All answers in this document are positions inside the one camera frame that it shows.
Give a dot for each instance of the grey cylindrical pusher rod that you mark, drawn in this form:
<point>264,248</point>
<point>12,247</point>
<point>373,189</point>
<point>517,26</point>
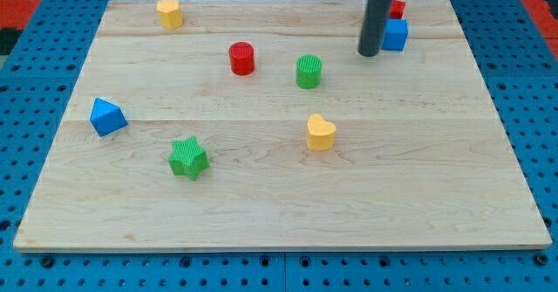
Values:
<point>373,28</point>

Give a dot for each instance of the yellow hexagon block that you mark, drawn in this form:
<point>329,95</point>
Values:
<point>169,13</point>

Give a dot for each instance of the blue triangle block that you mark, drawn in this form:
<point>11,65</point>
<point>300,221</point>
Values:
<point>106,117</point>

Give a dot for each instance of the light wooden board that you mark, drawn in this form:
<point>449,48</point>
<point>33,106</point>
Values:
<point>420,160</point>

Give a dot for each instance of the red cylinder block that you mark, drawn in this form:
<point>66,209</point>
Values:
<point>242,58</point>

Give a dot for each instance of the small red block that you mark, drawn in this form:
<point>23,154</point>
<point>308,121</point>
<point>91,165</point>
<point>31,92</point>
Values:
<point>397,9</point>

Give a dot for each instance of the blue cube block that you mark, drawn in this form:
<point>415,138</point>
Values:
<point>396,33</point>

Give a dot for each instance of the green star block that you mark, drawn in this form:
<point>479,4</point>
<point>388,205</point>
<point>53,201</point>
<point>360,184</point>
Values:
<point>188,158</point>

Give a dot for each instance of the green cylinder block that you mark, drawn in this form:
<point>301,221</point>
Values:
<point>308,71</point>

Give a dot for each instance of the yellow heart block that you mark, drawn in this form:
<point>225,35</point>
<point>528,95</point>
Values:
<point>320,134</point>

